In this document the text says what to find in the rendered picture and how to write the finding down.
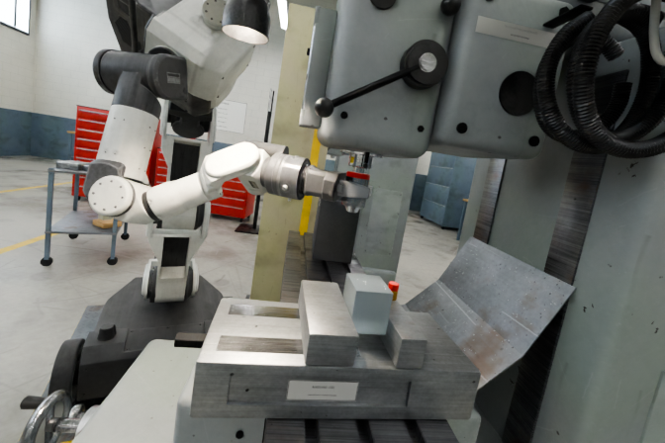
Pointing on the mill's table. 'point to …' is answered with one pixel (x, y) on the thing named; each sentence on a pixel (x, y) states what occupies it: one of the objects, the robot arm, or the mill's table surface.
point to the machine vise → (230, 338)
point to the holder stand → (333, 231)
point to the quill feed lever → (427, 64)
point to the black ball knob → (450, 5)
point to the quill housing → (385, 51)
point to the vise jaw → (326, 325)
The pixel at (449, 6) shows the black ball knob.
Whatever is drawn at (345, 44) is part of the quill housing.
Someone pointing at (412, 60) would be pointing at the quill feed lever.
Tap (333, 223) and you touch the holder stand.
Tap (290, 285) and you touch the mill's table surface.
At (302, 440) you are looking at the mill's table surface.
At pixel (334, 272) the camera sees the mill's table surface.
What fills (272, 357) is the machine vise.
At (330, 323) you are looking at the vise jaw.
